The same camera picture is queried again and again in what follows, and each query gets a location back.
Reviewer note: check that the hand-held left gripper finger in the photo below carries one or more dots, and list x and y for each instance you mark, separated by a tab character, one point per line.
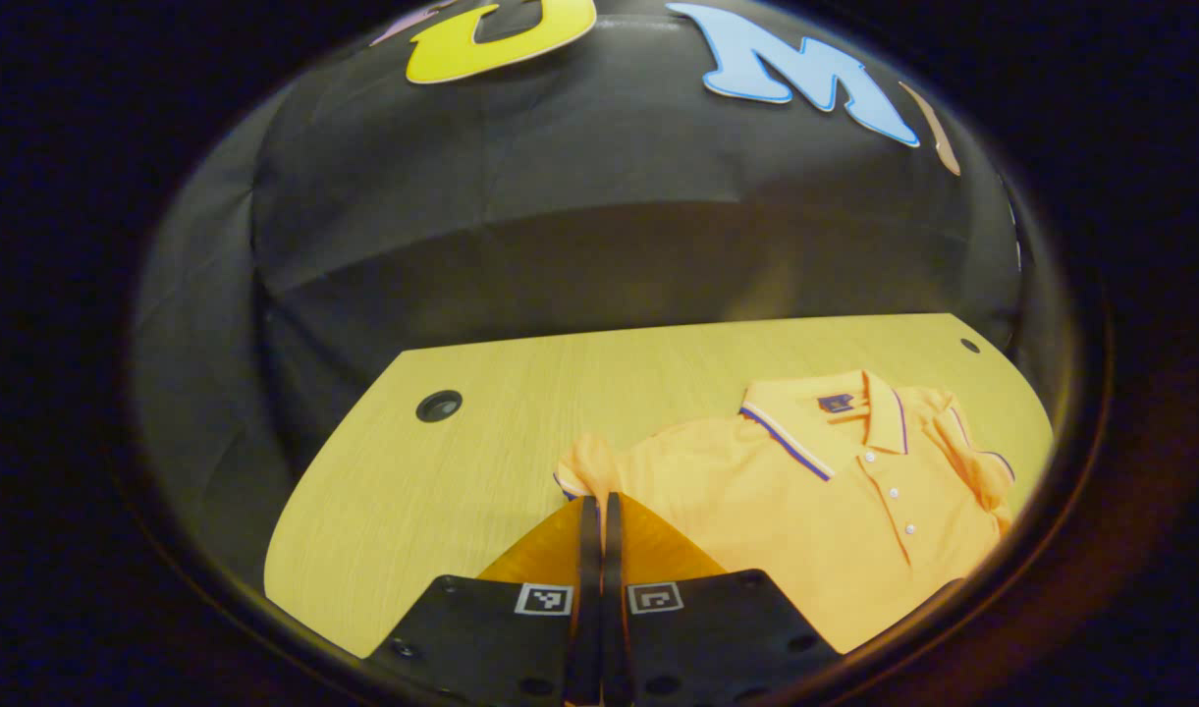
612	560
587	560

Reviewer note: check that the orange T-shirt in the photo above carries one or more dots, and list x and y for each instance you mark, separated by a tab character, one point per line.
756	491

